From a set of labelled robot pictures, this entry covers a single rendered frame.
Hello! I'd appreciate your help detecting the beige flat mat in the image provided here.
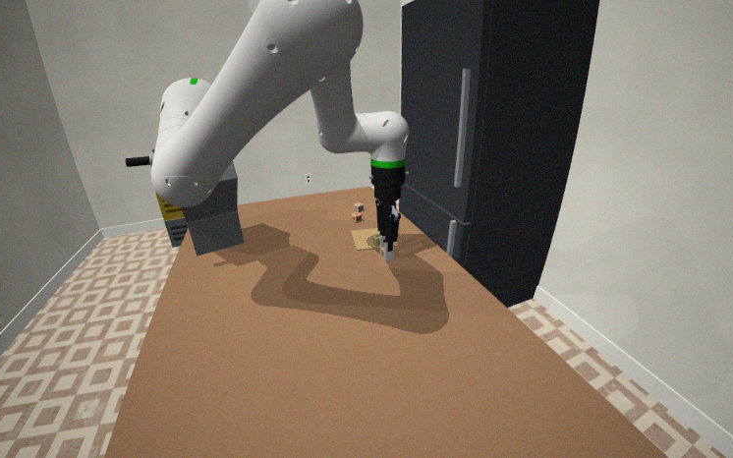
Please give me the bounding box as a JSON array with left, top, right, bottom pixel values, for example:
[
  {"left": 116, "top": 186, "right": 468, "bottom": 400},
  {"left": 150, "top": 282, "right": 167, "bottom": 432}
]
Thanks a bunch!
[{"left": 351, "top": 228, "right": 380, "bottom": 251}]

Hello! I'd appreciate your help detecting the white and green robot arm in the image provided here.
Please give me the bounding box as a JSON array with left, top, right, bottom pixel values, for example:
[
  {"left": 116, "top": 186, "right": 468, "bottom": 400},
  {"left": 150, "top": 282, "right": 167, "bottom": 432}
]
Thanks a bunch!
[{"left": 126, "top": 0, "right": 409, "bottom": 207}]

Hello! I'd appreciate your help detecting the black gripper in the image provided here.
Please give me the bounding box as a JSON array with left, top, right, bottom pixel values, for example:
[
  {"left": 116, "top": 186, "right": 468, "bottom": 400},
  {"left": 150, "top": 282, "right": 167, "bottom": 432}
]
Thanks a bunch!
[{"left": 374, "top": 186, "right": 401, "bottom": 261}]

